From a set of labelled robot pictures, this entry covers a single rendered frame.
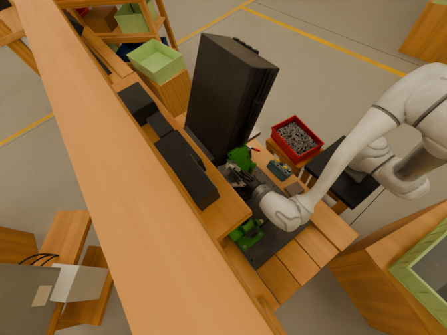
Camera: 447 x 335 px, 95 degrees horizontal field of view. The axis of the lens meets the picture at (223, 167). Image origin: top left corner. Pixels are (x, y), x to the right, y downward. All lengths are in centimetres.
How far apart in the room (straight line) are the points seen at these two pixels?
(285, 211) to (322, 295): 147
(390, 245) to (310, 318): 97
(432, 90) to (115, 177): 79
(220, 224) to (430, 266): 120
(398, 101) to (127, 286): 78
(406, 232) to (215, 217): 124
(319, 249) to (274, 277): 29
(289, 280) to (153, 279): 109
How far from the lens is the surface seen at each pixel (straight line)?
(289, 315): 216
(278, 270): 125
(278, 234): 126
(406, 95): 81
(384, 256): 152
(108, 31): 394
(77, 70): 46
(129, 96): 93
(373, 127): 80
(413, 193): 135
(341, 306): 224
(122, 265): 22
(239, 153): 107
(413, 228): 165
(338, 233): 133
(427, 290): 142
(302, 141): 157
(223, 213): 62
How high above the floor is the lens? 213
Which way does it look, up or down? 60 degrees down
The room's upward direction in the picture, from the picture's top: 15 degrees counter-clockwise
